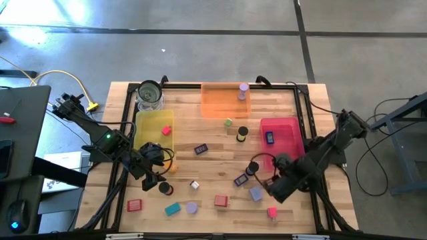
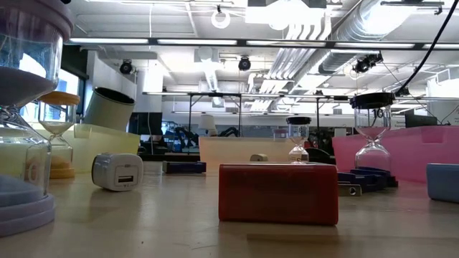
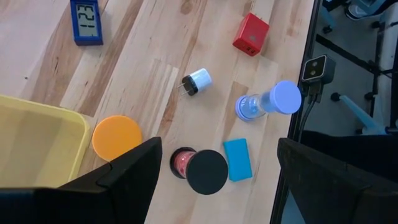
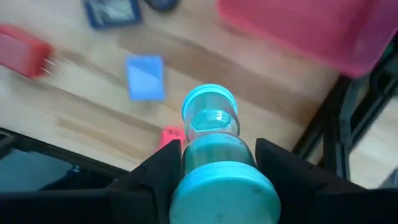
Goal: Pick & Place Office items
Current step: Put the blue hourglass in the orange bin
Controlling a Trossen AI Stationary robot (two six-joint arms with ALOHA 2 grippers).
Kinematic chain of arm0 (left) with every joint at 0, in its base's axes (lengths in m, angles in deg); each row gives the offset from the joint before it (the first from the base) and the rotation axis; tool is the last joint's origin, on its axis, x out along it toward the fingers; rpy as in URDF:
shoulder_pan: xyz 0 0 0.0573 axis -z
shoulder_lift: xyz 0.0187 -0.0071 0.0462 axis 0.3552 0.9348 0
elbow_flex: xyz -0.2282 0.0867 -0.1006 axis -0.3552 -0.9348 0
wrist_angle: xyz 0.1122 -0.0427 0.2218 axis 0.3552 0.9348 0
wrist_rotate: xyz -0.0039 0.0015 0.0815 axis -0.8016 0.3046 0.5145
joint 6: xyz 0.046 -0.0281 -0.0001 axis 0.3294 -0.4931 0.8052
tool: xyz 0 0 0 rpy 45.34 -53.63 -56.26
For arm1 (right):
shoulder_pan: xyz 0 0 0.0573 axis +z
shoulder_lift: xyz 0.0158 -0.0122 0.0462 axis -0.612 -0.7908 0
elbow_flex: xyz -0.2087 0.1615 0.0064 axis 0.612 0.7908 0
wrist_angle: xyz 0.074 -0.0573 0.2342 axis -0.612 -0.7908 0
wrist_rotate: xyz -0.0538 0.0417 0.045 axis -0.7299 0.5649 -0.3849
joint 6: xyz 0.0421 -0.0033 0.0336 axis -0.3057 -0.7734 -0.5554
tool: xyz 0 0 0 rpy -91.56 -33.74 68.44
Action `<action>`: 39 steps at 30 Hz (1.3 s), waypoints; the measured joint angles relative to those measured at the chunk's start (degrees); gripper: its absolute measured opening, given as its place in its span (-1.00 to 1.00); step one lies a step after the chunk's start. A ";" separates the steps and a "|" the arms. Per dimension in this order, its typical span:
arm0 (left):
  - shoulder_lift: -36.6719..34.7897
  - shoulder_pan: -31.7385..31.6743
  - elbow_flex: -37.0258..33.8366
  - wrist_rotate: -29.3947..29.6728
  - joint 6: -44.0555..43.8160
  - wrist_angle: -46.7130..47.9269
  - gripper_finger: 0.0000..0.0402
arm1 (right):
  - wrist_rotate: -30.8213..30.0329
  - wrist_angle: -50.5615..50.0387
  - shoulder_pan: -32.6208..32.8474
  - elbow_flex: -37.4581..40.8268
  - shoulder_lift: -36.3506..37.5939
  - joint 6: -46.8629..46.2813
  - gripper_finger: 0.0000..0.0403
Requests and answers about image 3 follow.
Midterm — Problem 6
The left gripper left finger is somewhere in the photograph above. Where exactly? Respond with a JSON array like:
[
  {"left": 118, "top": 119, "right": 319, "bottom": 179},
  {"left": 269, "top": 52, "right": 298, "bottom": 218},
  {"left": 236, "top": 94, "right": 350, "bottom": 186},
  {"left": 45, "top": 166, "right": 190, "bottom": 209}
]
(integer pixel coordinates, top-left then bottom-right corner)
[{"left": 0, "top": 136, "right": 164, "bottom": 224}]

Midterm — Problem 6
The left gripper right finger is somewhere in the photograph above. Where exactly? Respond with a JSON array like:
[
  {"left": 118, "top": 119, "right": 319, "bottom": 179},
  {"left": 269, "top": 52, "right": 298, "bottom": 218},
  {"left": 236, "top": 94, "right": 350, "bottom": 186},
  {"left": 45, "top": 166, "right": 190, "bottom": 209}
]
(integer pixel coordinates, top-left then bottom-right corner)
[{"left": 277, "top": 138, "right": 398, "bottom": 224}]

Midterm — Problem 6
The orange-capped hourglass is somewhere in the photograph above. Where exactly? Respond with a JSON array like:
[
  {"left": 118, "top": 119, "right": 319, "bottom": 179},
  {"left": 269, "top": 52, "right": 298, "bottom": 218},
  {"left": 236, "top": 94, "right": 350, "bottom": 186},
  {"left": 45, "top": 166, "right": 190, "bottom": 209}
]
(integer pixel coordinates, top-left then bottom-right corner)
[{"left": 91, "top": 114, "right": 143, "bottom": 162}]

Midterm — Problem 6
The white cube wall charger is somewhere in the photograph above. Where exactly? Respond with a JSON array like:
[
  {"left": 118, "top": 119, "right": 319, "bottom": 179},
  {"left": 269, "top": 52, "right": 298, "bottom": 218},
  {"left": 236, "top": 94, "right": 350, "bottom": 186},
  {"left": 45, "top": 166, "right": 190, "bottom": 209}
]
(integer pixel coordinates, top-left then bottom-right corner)
[{"left": 177, "top": 67, "right": 213, "bottom": 97}]

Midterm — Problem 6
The blue digital clock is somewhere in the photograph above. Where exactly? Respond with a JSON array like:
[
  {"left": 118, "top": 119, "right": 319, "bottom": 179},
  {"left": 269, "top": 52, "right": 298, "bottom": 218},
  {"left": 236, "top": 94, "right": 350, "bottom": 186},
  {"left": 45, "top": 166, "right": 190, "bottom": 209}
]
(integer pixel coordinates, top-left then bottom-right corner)
[{"left": 69, "top": 0, "right": 104, "bottom": 47}]

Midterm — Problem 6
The yellow plastic bin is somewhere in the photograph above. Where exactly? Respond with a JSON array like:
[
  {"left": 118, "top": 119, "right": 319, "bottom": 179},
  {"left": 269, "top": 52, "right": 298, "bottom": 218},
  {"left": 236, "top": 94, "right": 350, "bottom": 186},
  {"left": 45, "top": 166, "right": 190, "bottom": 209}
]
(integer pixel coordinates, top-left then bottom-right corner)
[{"left": 0, "top": 95, "right": 91, "bottom": 189}]

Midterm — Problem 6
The light blue chair base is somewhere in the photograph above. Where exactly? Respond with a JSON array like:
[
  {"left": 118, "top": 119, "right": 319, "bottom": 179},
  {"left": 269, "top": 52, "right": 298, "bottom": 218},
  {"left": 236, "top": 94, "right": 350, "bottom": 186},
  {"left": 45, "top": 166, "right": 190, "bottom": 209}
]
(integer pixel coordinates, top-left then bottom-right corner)
[
  {"left": 330, "top": 91, "right": 388, "bottom": 135},
  {"left": 320, "top": 0, "right": 398, "bottom": 34}
]

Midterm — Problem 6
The teal rectangular block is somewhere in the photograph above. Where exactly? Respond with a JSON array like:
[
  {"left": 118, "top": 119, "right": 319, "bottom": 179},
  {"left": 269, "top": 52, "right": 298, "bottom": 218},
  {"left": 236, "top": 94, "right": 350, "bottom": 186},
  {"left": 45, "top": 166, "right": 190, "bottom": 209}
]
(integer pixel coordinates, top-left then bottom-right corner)
[{"left": 223, "top": 138, "right": 253, "bottom": 182}]

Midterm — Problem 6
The lilac-capped hourglass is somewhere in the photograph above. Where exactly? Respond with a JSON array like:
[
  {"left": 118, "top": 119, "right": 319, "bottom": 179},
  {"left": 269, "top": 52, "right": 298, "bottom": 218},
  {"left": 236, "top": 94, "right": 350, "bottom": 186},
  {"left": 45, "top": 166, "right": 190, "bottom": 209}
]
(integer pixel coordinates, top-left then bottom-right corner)
[{"left": 234, "top": 80, "right": 302, "bottom": 122}]

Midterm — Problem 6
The black-capped hourglass red sand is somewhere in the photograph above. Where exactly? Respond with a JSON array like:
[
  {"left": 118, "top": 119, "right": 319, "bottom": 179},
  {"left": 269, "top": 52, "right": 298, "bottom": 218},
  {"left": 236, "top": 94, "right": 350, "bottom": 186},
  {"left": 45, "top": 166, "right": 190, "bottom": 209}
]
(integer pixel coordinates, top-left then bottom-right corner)
[{"left": 169, "top": 146, "right": 229, "bottom": 196}]

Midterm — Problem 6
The table-level camera cable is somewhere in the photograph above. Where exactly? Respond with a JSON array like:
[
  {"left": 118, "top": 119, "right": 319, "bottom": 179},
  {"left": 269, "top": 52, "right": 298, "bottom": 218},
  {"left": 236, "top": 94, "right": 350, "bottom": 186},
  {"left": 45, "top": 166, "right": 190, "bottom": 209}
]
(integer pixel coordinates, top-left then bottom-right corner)
[{"left": 297, "top": 92, "right": 321, "bottom": 141}]

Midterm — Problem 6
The table-level camera box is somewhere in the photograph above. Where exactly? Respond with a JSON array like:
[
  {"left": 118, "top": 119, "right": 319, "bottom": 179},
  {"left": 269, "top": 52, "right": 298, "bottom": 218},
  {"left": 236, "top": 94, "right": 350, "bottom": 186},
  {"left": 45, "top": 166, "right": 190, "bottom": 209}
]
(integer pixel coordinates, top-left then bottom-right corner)
[{"left": 300, "top": 54, "right": 337, "bottom": 96}]

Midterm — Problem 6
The black aluminium rig frame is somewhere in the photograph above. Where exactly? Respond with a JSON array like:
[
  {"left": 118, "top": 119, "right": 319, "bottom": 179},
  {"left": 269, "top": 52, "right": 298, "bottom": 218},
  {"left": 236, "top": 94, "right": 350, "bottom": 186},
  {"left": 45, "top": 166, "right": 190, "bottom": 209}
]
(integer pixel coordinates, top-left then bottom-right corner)
[{"left": 269, "top": 0, "right": 322, "bottom": 224}]

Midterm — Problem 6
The large red wall charger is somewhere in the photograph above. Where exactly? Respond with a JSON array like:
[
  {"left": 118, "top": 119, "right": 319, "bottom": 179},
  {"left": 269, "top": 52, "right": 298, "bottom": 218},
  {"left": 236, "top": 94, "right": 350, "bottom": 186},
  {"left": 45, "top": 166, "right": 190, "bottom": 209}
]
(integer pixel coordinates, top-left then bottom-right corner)
[{"left": 232, "top": 11, "right": 271, "bottom": 57}]

